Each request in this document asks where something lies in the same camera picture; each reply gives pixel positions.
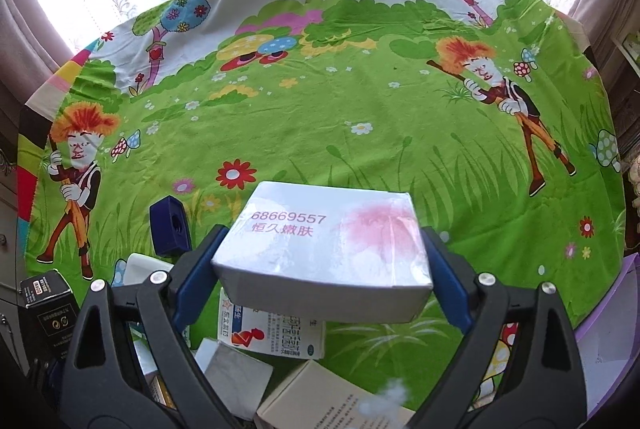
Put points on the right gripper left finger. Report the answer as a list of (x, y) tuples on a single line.
[(129, 366)]

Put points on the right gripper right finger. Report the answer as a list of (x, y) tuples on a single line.
[(517, 365)]

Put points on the white box with pink print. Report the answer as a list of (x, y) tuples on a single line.
[(332, 254)]

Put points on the purple cardboard storage box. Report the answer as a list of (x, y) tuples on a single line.
[(608, 340)]

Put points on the black gift box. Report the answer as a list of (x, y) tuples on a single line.
[(48, 316)]

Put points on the small white plain box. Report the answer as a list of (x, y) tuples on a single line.
[(239, 381)]

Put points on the dark blue sharpener block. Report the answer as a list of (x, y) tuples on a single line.
[(169, 228)]

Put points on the medicine box red logo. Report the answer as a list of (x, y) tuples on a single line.
[(268, 333)]

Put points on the large white text box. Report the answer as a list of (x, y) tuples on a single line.
[(311, 396)]

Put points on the green cartoon tablecloth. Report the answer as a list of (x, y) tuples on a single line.
[(488, 113)]

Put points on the mauve curtain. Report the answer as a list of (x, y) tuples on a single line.
[(31, 48)]

